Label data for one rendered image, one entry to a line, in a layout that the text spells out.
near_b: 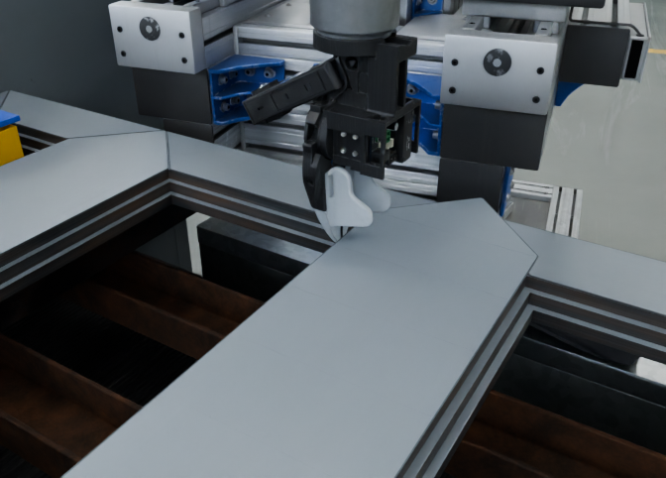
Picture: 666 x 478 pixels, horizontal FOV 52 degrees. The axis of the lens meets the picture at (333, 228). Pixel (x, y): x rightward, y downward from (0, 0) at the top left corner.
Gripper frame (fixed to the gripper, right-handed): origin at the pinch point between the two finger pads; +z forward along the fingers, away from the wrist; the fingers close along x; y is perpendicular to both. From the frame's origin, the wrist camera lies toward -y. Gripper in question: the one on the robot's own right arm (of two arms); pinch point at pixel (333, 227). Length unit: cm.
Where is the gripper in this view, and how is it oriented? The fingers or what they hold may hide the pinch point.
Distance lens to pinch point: 68.5
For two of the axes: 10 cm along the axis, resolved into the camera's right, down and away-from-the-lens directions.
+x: 5.2, -4.2, 7.4
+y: 8.5, 2.6, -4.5
